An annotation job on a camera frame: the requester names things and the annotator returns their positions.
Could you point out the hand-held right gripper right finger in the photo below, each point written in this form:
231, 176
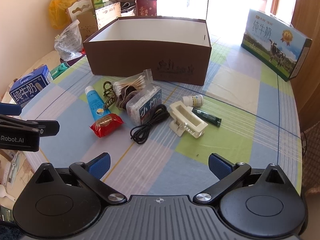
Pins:
220, 166

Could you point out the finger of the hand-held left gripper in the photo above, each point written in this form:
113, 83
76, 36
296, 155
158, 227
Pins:
48, 128
11, 109

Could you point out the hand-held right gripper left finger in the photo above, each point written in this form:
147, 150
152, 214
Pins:
100, 166

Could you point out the red snack packet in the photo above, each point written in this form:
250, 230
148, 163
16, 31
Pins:
106, 125

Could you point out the cream hair claw clip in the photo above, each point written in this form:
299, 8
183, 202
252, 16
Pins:
192, 123

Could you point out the blue tube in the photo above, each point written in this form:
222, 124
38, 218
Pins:
93, 102

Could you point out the patterned braided hair clip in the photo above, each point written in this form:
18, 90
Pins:
109, 102

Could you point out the white pill bottle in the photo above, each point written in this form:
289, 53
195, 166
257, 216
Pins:
196, 100

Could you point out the brown scrunchie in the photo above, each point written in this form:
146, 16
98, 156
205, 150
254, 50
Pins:
122, 100

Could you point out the clear plastic toothpick box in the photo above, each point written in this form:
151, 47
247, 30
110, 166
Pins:
145, 105

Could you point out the bag of cotton swabs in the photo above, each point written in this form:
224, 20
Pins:
135, 81

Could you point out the brown cardboard box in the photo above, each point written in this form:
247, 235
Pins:
150, 62

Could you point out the checked cloth covered desktop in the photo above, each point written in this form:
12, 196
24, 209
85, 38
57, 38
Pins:
237, 135

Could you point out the small blue milk carton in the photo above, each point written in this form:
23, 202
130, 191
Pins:
30, 87

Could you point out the dark green sachet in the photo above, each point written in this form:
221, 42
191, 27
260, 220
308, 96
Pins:
207, 116

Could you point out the white plastic spoon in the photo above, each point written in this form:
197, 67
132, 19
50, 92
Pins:
6, 192

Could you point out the green packet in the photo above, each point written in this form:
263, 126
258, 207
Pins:
58, 70

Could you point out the clear printed plastic bag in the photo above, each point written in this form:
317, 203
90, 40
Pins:
68, 42

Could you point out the brown woven chair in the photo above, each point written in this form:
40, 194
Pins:
312, 160

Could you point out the yellow plastic bag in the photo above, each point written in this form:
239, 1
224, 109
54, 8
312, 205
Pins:
60, 7

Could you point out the white tissue carton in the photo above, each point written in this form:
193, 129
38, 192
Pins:
107, 15

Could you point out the large milk carton with cow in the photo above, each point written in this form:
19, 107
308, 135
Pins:
270, 45

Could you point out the green tissue packs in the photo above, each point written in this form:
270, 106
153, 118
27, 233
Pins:
102, 0

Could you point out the red gift box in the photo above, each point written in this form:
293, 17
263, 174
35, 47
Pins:
147, 6

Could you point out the wooden wall strip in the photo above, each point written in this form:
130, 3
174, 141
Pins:
274, 1
279, 1

